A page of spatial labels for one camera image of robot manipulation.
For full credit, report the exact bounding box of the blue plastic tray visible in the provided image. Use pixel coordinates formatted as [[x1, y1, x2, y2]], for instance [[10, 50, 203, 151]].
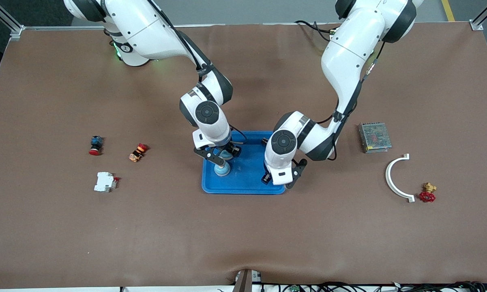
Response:
[[202, 130, 287, 195]]

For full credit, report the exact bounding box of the brown table mat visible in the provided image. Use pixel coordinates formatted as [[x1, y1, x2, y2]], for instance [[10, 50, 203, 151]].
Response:
[[0, 22, 487, 289]]

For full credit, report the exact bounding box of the metal mesh power supply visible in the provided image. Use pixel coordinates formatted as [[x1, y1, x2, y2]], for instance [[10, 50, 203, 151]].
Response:
[[358, 122, 392, 154]]

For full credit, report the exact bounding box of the red pushbutton blue black body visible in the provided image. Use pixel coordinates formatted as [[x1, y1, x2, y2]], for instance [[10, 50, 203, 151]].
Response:
[[89, 136, 104, 156]]

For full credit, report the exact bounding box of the white circuit breaker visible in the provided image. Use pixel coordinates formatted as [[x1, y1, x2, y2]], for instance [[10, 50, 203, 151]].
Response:
[[94, 172, 120, 193]]

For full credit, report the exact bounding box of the orange red emergency stop switch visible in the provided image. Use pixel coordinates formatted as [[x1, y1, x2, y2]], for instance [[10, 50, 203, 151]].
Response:
[[129, 143, 148, 163]]

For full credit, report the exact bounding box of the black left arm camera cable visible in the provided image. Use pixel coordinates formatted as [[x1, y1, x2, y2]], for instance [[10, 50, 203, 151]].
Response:
[[316, 41, 386, 161]]

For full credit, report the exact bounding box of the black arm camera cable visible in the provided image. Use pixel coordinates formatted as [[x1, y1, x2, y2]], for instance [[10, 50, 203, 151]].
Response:
[[316, 41, 386, 161], [145, 0, 247, 142]]

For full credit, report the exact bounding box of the white curved plastic bracket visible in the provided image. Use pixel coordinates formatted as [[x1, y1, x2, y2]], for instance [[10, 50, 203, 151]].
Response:
[[385, 153, 415, 203]]

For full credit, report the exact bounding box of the front camera mounting post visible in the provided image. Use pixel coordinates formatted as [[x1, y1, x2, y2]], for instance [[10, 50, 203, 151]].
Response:
[[233, 268, 262, 292]]

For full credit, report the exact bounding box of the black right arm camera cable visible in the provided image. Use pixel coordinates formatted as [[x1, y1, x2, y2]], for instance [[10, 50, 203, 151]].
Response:
[[145, 0, 247, 142]]

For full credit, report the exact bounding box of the brass valve red handle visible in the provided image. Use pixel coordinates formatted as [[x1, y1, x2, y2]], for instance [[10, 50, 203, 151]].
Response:
[[419, 182, 437, 203]]

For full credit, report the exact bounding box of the black left arm base cable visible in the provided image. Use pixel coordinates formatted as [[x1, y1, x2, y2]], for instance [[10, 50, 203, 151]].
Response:
[[294, 19, 335, 35]]

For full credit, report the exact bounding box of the black cable bundle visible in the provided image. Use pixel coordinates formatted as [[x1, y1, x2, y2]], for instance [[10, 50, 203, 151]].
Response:
[[260, 281, 487, 292]]

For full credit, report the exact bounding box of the aluminium frame corner post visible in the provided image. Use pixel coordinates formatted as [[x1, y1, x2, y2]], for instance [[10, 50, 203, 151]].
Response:
[[470, 0, 487, 31], [0, 0, 25, 41]]

